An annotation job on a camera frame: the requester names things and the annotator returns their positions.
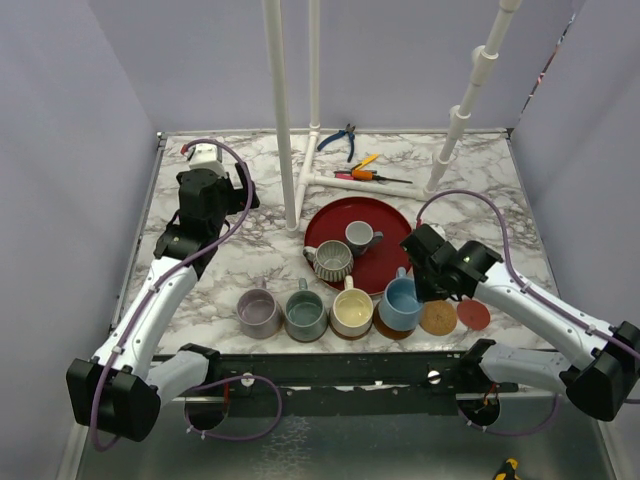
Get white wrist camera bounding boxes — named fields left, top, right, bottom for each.
left=431, top=225, right=447, bottom=239
left=181, top=143, right=227, bottom=177

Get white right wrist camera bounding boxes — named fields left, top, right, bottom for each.
left=431, top=225, right=447, bottom=239

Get yellow utility knife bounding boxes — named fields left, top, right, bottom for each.
left=351, top=154, right=379, bottom=173

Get thin red round coaster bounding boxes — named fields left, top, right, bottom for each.
left=456, top=299, right=491, bottom=331

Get light blue mug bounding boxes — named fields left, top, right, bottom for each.
left=378, top=267, right=424, bottom=332

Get ribbed grey cup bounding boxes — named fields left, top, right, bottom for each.
left=303, top=240, right=354, bottom=283

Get small grey cup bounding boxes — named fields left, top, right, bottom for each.
left=345, top=221, right=384, bottom=257

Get white PVC pipe frame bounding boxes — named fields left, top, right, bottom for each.
left=262, top=1, right=521, bottom=236

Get dark green mug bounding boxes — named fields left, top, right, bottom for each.
left=285, top=278, right=329, bottom=343

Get lilac mug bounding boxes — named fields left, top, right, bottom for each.
left=236, top=277, right=284, bottom=340

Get aluminium table edge strip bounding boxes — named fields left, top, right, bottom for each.
left=108, top=131, right=167, bottom=334

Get brown wooden coaster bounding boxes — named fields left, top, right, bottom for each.
left=329, top=324, right=371, bottom=341
left=373, top=305, right=414, bottom=340

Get yellow black tool handle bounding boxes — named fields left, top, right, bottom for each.
left=493, top=458, right=520, bottom=480

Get black metal base rail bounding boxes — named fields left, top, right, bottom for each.
left=99, top=344, right=521, bottom=417

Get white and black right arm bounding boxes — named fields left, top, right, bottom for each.
left=401, top=225, right=639, bottom=422

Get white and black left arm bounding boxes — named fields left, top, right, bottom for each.
left=66, top=161, right=259, bottom=442

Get blue handled pliers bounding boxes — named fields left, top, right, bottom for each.
left=317, top=122, right=357, bottom=163

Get orange handled screwdriver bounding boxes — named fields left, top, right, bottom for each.
left=351, top=169, right=412, bottom=184

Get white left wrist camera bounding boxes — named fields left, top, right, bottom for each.
left=181, top=143, right=227, bottom=177

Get woven rattan coaster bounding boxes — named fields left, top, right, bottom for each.
left=420, top=300, right=458, bottom=336

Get cream yellow mug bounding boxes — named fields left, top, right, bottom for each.
left=330, top=275, right=374, bottom=336

